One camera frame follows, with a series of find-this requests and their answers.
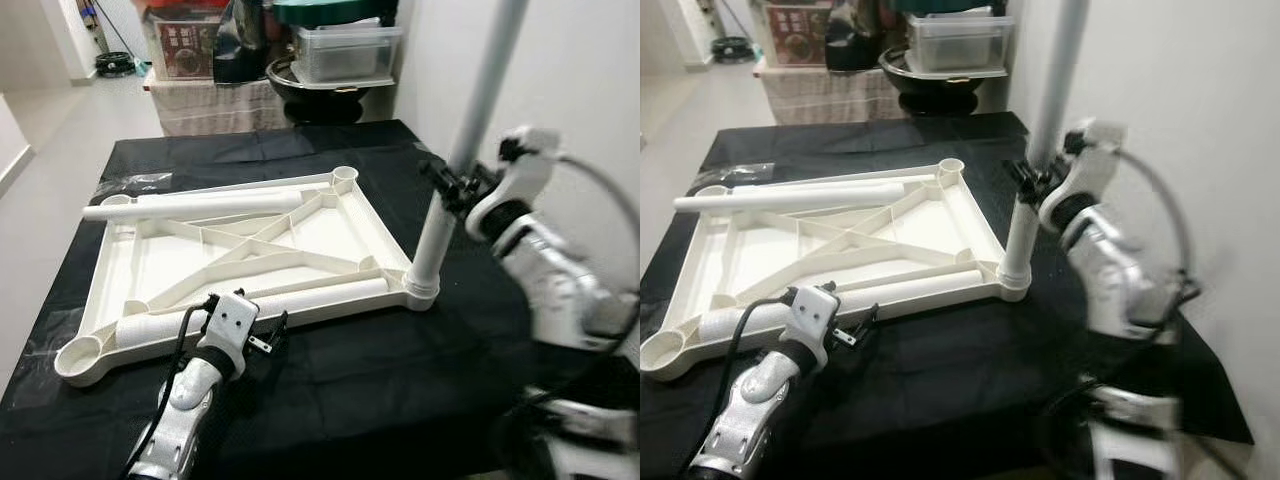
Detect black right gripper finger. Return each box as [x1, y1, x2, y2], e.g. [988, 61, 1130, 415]
[417, 158, 463, 206]
[1002, 157, 1041, 199]

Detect white plastic table leg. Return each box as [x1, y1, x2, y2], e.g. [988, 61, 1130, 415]
[404, 0, 531, 301]
[82, 190, 306, 223]
[997, 0, 1091, 293]
[735, 171, 941, 191]
[700, 268, 983, 341]
[673, 183, 906, 214]
[130, 178, 339, 201]
[115, 277, 391, 351]

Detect cream plastic children table top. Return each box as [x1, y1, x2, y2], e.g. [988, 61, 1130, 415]
[640, 157, 1033, 382]
[53, 165, 441, 388]

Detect black table cloth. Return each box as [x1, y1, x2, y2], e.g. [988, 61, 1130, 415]
[0, 120, 641, 480]
[640, 110, 1256, 473]

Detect black round bowl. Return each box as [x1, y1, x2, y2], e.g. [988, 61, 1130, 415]
[266, 58, 396, 123]
[878, 48, 1006, 116]

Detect clear plastic storage box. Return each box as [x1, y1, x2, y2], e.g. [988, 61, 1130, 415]
[905, 12, 1016, 76]
[290, 22, 404, 86]

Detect clear plastic bag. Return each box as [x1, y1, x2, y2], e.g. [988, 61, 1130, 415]
[695, 163, 771, 186]
[100, 172, 173, 196]

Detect cloth covered bench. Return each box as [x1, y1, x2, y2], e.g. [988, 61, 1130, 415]
[755, 62, 906, 126]
[145, 75, 291, 136]

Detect green round lid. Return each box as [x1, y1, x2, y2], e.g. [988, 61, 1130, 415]
[272, 0, 396, 28]
[890, 0, 1011, 16]

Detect clear tape patch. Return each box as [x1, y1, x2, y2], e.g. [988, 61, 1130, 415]
[20, 335, 76, 406]

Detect black bag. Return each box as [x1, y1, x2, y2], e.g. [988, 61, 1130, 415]
[825, 0, 886, 73]
[212, 0, 271, 84]

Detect storage box with orange lid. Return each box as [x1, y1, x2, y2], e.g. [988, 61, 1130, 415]
[135, 0, 226, 81]
[760, 0, 836, 69]

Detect broom with teal head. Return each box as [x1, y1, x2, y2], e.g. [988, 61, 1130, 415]
[85, 0, 151, 76]
[720, 0, 766, 61]

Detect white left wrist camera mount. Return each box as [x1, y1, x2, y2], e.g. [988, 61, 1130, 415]
[200, 290, 261, 356]
[785, 283, 841, 366]

